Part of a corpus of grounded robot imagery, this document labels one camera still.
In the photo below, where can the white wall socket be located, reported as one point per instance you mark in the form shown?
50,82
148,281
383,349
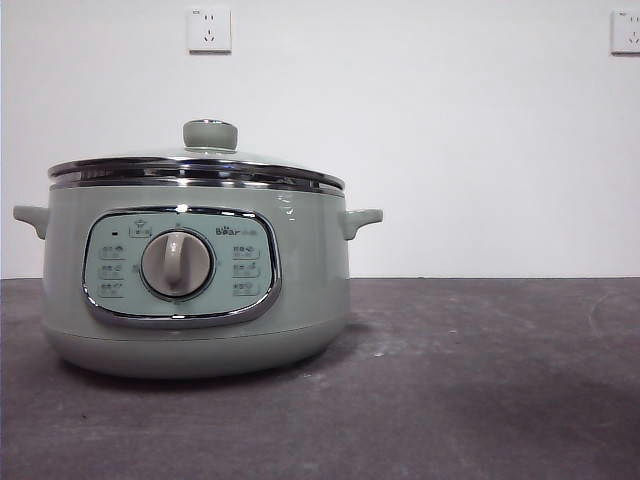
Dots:
210,30
626,32

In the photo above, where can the pale green electric cooking pot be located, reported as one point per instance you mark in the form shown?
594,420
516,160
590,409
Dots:
310,270

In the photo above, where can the glass lid with green knob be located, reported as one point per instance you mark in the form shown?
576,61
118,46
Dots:
210,135

